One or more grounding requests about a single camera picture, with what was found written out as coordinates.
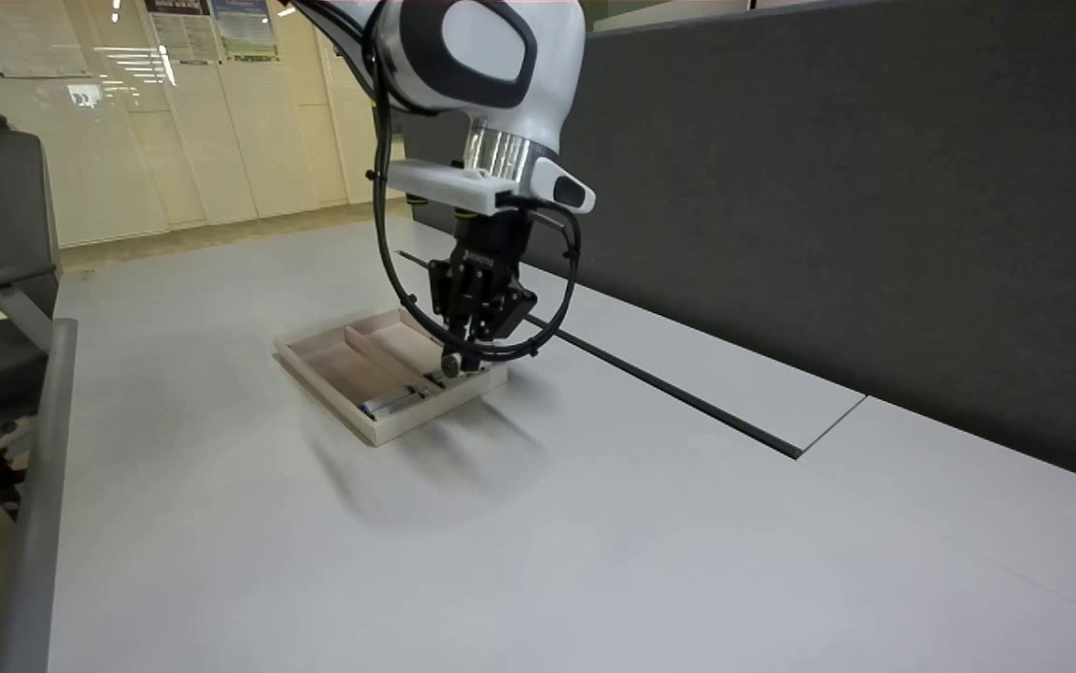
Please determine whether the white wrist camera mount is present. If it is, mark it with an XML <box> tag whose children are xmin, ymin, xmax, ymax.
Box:
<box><xmin>387</xmin><ymin>129</ymin><xmax>599</xmax><ymax>213</ymax></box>

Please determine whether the white bottle dark band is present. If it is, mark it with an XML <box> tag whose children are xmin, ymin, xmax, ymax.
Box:
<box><xmin>359</xmin><ymin>385</ymin><xmax>427</xmax><ymax>423</ymax></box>

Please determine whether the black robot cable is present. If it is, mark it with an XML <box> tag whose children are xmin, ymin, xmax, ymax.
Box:
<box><xmin>364</xmin><ymin>21</ymin><xmax>586</xmax><ymax>367</ymax></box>

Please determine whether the light wooden tray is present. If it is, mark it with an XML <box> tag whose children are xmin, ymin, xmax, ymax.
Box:
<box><xmin>272</xmin><ymin>311</ymin><xmax>506</xmax><ymax>445</ymax></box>

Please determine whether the dark grey partition panel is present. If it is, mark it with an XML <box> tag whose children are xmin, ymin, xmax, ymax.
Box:
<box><xmin>403</xmin><ymin>0</ymin><xmax>1076</xmax><ymax>499</ymax></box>

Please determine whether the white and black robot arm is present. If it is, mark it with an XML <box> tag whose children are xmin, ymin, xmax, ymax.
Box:
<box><xmin>283</xmin><ymin>0</ymin><xmax>599</xmax><ymax>374</ymax></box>

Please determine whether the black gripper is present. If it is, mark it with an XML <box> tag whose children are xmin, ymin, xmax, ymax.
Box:
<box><xmin>430</xmin><ymin>213</ymin><xmax>539</xmax><ymax>377</ymax></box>

